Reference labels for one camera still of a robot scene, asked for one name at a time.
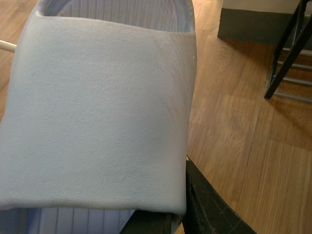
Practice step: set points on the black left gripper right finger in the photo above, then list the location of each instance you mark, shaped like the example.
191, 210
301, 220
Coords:
207, 212

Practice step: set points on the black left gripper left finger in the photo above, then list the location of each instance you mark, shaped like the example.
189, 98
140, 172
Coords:
145, 222

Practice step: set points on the light blue slipper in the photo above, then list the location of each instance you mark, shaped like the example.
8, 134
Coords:
96, 118

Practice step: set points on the black metal shoe rack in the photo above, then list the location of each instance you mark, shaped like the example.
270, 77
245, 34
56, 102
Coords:
290, 46

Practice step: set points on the white chair leg with caster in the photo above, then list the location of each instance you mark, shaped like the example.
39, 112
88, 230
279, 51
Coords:
6, 46

